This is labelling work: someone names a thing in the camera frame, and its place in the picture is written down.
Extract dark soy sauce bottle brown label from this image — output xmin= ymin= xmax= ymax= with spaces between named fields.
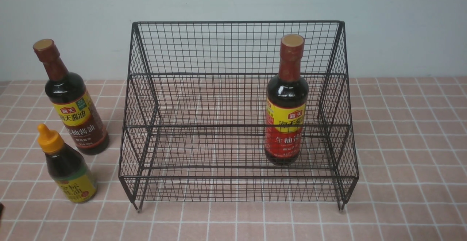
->
xmin=33 ymin=39 xmax=109 ymax=156

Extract small bottle orange cap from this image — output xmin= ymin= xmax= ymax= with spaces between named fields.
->
xmin=37 ymin=123 xmax=98 ymax=204

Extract black wire mesh shelf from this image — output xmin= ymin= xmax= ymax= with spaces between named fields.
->
xmin=118 ymin=20 xmax=359 ymax=212

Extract pink checkered tablecloth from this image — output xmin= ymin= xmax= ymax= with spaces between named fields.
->
xmin=1 ymin=77 xmax=466 ymax=241

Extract soy sauce bottle red label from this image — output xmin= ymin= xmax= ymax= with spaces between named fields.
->
xmin=264 ymin=34 xmax=309 ymax=165

